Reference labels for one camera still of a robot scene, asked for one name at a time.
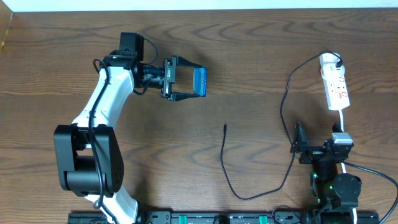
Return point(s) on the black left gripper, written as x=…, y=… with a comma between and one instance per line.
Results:
x=168, y=78

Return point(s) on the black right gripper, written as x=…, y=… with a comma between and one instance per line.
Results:
x=315, y=150

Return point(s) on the blue Samsung Galaxy smartphone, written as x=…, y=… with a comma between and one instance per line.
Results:
x=199, y=81

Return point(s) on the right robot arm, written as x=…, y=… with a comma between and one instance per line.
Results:
x=337, y=192

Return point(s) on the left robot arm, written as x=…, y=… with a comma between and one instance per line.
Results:
x=88, y=157

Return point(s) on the white power strip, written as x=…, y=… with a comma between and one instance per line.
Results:
x=336, y=93

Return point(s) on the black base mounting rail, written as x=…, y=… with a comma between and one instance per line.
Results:
x=285, y=217

